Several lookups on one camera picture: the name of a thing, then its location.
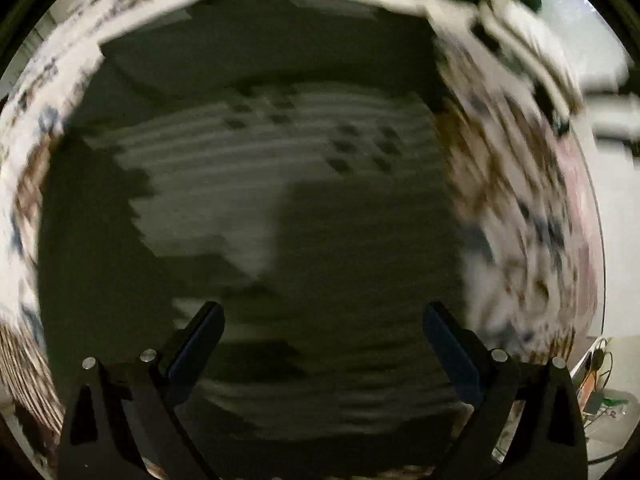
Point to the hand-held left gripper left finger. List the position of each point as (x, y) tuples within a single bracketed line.
[(198, 345)]

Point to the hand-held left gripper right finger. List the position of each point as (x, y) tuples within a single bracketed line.
[(450, 350)]

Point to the dark olive printed garment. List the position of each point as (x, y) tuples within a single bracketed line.
[(350, 240)]

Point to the printed blanket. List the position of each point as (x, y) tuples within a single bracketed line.
[(505, 185)]

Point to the white blurred object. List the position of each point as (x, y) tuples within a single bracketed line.
[(612, 110)]

